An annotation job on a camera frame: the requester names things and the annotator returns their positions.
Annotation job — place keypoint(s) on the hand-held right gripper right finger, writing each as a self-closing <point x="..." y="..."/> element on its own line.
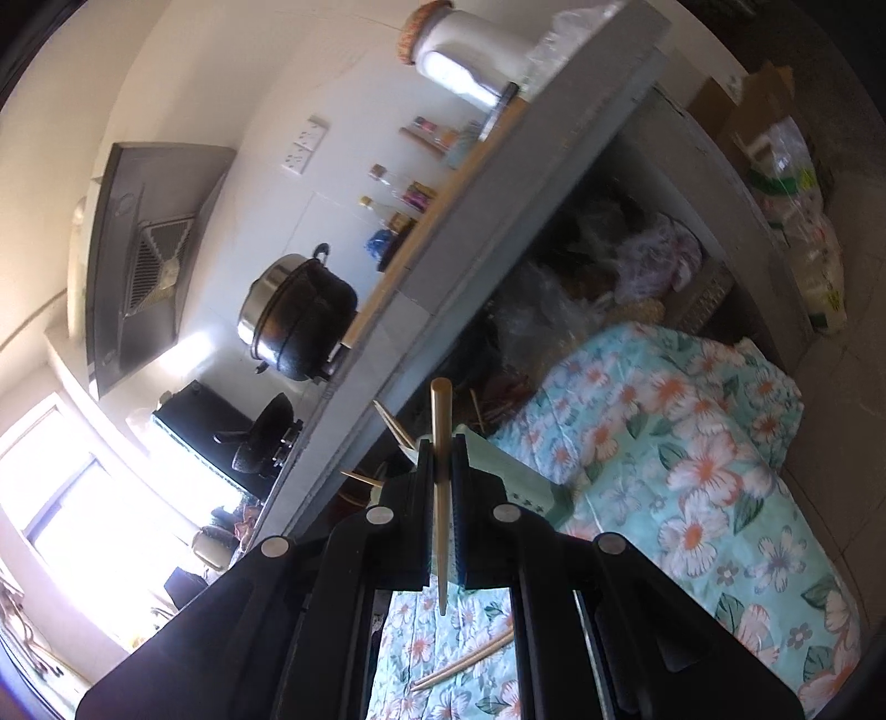
<point x="462" y="526"/>

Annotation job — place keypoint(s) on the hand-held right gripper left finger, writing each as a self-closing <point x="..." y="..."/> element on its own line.
<point x="426" y="512"/>

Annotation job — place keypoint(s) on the green star-cutout utensil holder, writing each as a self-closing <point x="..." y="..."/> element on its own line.
<point x="526" y="488"/>

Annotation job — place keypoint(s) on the black wok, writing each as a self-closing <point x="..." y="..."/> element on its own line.
<point x="259" y="436"/>

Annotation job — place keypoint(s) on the black cooking pot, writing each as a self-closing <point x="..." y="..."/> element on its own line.
<point x="311" y="325"/>

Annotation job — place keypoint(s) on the crumpled clear plastic bags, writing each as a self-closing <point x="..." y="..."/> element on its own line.
<point x="547" y="304"/>

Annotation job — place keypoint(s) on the floral teal blanket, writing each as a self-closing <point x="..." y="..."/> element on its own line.
<point x="692" y="450"/>

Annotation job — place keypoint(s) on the black box appliance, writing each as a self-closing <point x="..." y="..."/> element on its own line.
<point x="194" y="415"/>

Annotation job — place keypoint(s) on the steel pot lid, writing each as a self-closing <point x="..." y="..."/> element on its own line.
<point x="266" y="298"/>

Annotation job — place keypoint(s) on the blue crumpled bag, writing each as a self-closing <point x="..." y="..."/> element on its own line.
<point x="379" y="244"/>

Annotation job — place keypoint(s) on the yellow-cap sauce bottle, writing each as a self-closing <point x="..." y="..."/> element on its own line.
<point x="387" y="214"/>

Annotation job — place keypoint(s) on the grey concrete kitchen counter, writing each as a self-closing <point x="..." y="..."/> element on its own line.
<point x="519" y="208"/>

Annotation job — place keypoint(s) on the red-cap sauce bottle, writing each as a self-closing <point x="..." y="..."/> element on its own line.
<point x="408" y="190"/>

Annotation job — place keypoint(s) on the wooden cutting board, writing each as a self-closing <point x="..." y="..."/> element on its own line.
<point x="453" y="185"/>

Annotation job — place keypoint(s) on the pink floral plastic bag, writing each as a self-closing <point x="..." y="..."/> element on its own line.
<point x="657" y="256"/>

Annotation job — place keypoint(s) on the grey range hood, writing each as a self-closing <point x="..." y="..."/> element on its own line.
<point x="152" y="277"/>

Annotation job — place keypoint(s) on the cardboard tube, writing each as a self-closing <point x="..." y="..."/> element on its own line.
<point x="421" y="142"/>

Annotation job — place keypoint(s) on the small red-label bottle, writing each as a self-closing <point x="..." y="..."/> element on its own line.
<point x="432" y="128"/>

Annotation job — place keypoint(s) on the white rice sack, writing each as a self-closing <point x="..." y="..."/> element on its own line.
<point x="824" y="277"/>

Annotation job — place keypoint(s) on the white kitchen appliance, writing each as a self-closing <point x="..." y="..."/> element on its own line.
<point x="471" y="48"/>

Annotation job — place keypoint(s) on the woven round lid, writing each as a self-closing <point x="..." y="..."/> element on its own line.
<point x="419" y="31"/>

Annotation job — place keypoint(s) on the green-print plastic bag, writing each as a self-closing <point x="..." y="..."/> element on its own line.
<point x="785" y="166"/>

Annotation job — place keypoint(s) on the clear plastic bag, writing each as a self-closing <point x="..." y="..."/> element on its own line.
<point x="574" y="28"/>

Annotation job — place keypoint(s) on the brown cardboard box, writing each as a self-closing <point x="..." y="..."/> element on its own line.
<point x="747" y="104"/>

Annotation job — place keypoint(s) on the white wall outlet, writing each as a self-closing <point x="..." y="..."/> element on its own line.
<point x="304" y="144"/>

